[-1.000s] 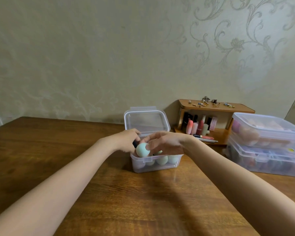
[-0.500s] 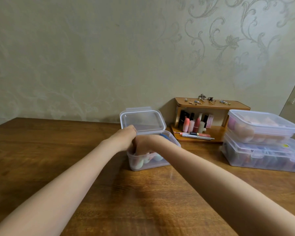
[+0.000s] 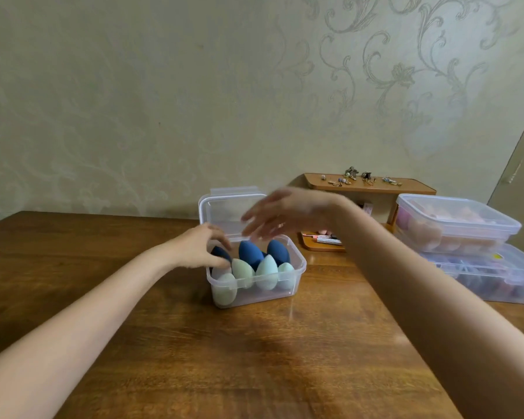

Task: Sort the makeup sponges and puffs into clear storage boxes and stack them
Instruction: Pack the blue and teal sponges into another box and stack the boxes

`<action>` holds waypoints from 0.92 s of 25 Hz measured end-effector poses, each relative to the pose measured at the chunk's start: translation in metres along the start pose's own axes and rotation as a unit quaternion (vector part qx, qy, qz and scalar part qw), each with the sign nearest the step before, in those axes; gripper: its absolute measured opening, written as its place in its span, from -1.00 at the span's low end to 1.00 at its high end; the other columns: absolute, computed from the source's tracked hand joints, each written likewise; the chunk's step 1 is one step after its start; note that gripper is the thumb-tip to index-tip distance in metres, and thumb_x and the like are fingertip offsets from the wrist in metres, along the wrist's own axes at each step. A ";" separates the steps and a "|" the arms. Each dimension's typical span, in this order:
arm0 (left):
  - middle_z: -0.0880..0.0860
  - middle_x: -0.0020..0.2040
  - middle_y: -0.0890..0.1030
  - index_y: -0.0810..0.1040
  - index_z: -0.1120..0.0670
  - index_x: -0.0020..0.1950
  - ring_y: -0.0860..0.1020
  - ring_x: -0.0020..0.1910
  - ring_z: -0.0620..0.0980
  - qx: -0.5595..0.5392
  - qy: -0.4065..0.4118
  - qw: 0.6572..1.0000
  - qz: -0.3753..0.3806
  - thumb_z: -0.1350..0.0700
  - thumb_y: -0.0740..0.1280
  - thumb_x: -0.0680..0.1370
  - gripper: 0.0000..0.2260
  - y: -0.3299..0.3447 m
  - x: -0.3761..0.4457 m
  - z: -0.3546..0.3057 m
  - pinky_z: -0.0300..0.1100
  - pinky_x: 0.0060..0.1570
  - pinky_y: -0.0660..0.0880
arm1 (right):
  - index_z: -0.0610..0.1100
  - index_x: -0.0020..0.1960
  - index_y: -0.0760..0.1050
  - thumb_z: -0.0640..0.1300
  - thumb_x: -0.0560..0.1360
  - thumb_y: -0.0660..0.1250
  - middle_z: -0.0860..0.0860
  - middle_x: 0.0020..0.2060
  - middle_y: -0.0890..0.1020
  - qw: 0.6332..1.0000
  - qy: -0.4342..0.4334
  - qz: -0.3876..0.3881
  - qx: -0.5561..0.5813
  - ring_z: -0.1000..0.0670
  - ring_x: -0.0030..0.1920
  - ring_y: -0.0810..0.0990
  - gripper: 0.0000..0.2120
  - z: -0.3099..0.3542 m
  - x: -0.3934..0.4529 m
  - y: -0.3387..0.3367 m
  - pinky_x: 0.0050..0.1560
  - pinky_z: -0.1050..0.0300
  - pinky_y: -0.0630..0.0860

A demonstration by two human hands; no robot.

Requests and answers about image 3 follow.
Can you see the small metal hair clips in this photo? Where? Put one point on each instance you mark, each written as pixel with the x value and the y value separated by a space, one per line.
pixel 391 181

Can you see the clear compartment organizer box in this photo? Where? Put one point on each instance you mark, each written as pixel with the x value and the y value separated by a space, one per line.
pixel 519 270

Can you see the person's left forearm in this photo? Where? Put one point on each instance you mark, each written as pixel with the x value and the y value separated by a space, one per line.
pixel 70 336

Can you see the clear square lidded container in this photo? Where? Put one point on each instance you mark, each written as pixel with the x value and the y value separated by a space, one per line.
pixel 222 209
pixel 454 209

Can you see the person's right hand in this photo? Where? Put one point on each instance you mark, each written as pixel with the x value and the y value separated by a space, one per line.
pixel 297 209

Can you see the person's left hand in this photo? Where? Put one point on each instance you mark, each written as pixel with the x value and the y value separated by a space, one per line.
pixel 196 250

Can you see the grey green door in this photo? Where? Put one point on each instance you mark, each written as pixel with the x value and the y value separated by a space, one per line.
pixel 522 205

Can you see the small grey claw clip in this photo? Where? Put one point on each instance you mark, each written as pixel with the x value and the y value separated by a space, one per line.
pixel 350 172

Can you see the small metal rings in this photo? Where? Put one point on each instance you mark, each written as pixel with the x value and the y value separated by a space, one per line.
pixel 336 182

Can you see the row of lipsticks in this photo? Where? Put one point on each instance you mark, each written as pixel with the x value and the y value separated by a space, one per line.
pixel 367 208

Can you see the person's right forearm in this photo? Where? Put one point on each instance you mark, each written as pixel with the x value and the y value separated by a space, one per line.
pixel 441 309

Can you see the wooden two-tier cosmetic rack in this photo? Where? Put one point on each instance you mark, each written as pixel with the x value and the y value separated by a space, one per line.
pixel 415 186

